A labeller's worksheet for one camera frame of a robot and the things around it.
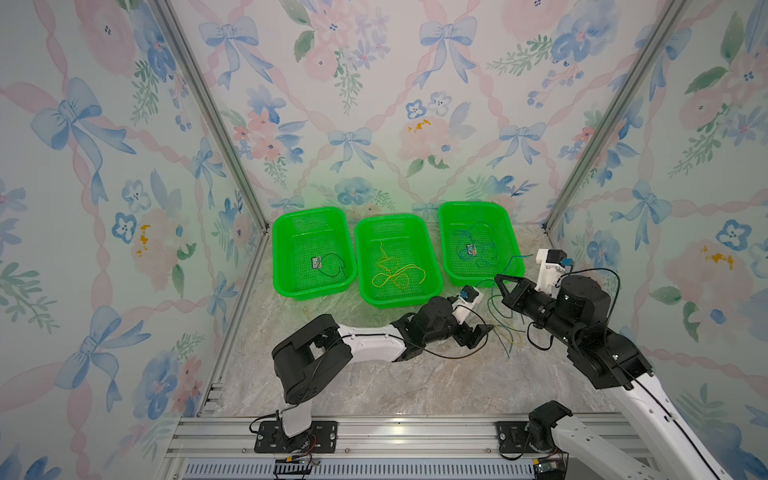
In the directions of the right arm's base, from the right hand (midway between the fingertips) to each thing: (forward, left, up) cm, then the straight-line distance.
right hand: (497, 275), depth 66 cm
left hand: (-1, -1, -16) cm, 16 cm away
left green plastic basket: (+33, +54, -31) cm, 70 cm away
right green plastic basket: (+38, -9, -31) cm, 49 cm away
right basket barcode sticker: (+35, -6, -32) cm, 48 cm away
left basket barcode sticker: (+27, +51, -29) cm, 65 cm away
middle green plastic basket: (+39, +19, -29) cm, 52 cm away
